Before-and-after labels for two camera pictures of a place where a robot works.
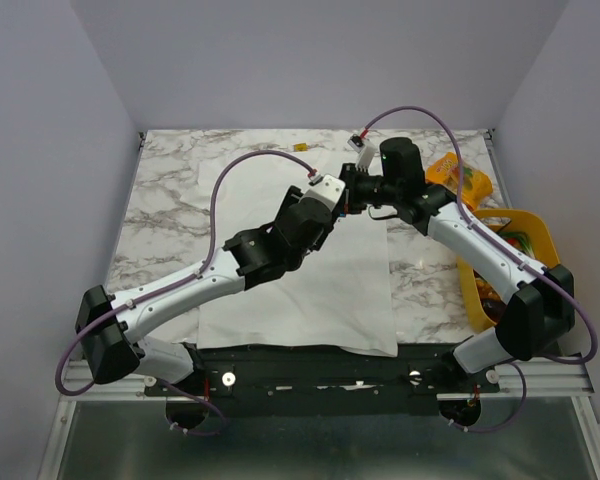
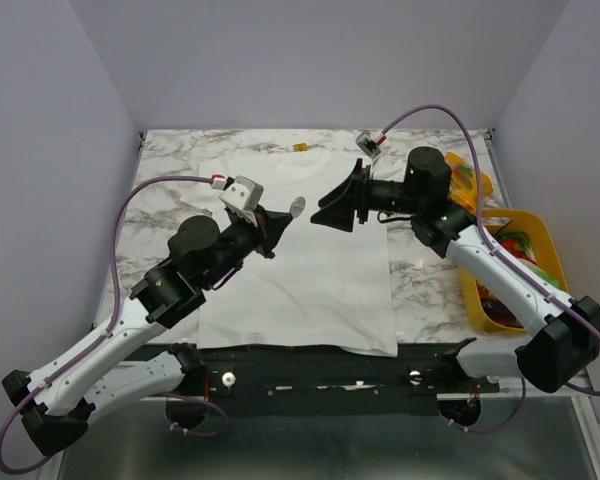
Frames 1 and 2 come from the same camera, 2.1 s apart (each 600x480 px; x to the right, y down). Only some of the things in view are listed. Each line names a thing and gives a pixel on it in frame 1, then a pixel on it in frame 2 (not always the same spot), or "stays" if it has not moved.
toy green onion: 524,238 stays
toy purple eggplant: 494,308 stays
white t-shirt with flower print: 338,299 stays
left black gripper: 292,198 -> 272,225
